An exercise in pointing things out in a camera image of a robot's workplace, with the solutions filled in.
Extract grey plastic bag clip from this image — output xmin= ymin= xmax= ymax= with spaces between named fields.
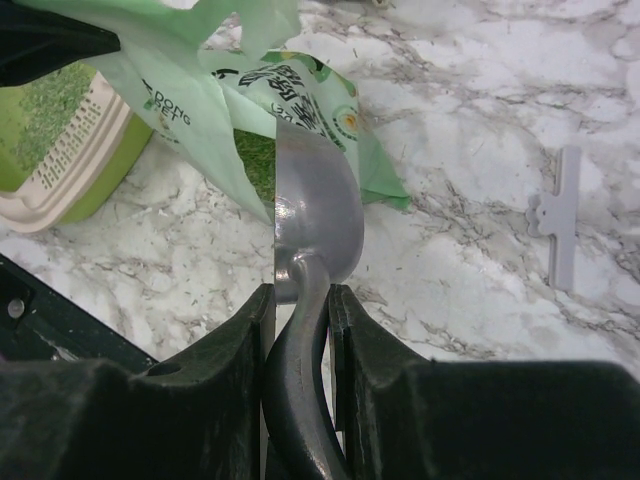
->
xmin=525 ymin=145 xmax=582 ymax=292

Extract beige green litter box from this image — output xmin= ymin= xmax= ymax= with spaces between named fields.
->
xmin=1 ymin=71 xmax=152 ymax=233

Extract green cat litter pellets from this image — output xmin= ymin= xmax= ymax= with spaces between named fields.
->
xmin=15 ymin=63 xmax=96 ymax=170

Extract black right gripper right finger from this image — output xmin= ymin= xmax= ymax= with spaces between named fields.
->
xmin=327 ymin=285 xmax=639 ymax=479

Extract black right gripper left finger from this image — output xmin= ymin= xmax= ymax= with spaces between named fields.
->
xmin=1 ymin=284 xmax=275 ymax=479

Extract silver metal scoop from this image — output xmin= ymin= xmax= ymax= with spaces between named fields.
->
xmin=263 ymin=119 xmax=364 ymax=479

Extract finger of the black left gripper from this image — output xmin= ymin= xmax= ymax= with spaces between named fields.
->
xmin=1 ymin=1 xmax=120 ymax=87

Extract green cat litter bag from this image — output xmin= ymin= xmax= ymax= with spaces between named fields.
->
xmin=87 ymin=0 xmax=412 ymax=223

